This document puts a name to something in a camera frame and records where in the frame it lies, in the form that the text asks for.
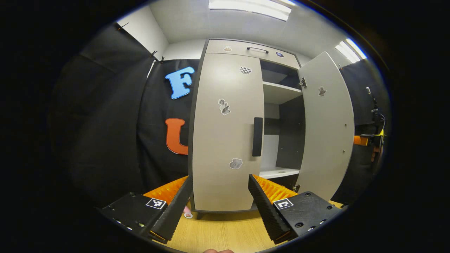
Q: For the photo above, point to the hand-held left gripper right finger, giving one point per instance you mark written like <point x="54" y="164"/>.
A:
<point x="265" y="211"/>

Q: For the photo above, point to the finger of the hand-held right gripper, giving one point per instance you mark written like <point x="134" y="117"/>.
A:
<point x="360" y="140"/>

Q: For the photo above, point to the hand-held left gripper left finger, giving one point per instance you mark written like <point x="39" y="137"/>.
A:
<point x="175" y="211"/>

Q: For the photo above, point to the grey cabinet door square stickers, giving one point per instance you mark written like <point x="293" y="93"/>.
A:
<point x="327" y="133"/>

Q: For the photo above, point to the grey double-door shoe cabinet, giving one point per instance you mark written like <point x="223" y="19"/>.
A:
<point x="291" y="140"/>

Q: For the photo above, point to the grey cabinet door checkered sticker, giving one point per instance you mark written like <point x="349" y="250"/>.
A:
<point x="225" y="140"/>

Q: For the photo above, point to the metal door hinge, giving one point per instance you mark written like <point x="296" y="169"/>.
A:
<point x="297" y="188"/>
<point x="303" y="82"/>

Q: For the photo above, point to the white cabinet shelf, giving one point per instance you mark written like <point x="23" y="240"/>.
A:
<point x="277" y="173"/>
<point x="279" y="93"/>

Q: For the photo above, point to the grey cabinet drawer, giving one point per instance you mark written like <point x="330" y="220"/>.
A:
<point x="239" y="47"/>

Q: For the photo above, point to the green pink plush toy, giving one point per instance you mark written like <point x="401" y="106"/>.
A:
<point x="188" y="212"/>

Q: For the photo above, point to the small ceiling light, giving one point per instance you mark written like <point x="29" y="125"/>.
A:
<point x="349" y="51"/>

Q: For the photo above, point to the long ceiling light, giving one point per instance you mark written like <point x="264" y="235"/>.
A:
<point x="249" y="7"/>

